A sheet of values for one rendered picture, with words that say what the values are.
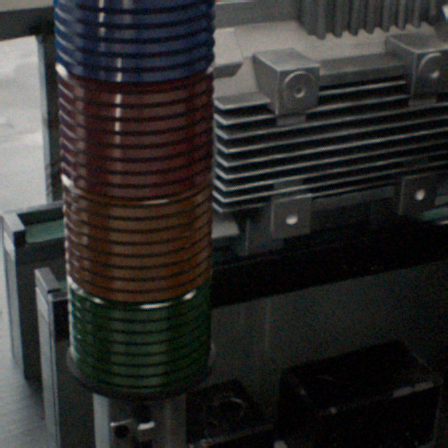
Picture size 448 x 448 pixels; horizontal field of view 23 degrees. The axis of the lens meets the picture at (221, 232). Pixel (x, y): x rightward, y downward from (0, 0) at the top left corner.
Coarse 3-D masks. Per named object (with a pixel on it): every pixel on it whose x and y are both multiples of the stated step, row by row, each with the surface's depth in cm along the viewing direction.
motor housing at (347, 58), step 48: (240, 0) 72; (288, 0) 73; (336, 48) 74; (384, 48) 75; (240, 96) 71; (336, 96) 73; (384, 96) 74; (240, 144) 71; (288, 144) 73; (336, 144) 73; (384, 144) 76; (432, 144) 76; (240, 192) 73; (336, 192) 76; (384, 192) 77
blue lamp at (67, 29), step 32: (64, 0) 39; (96, 0) 38; (128, 0) 38; (160, 0) 38; (192, 0) 39; (64, 32) 40; (96, 32) 39; (128, 32) 38; (160, 32) 39; (192, 32) 39; (64, 64) 40; (96, 64) 39; (128, 64) 39; (160, 64) 39; (192, 64) 40
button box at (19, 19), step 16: (0, 0) 89; (16, 0) 89; (32, 0) 90; (48, 0) 90; (0, 16) 89; (16, 16) 90; (32, 16) 91; (48, 16) 92; (0, 32) 93; (16, 32) 94
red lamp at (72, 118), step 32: (64, 96) 41; (96, 96) 40; (128, 96) 39; (160, 96) 40; (192, 96) 40; (64, 128) 42; (96, 128) 40; (128, 128) 40; (160, 128) 40; (192, 128) 41; (64, 160) 42; (96, 160) 41; (128, 160) 41; (160, 160) 41; (192, 160) 42; (96, 192) 41; (128, 192) 41; (160, 192) 41
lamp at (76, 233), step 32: (64, 192) 43; (192, 192) 42; (64, 224) 44; (96, 224) 42; (128, 224) 42; (160, 224) 42; (192, 224) 43; (96, 256) 43; (128, 256) 42; (160, 256) 43; (192, 256) 44; (96, 288) 44; (128, 288) 43; (160, 288) 43; (192, 288) 44
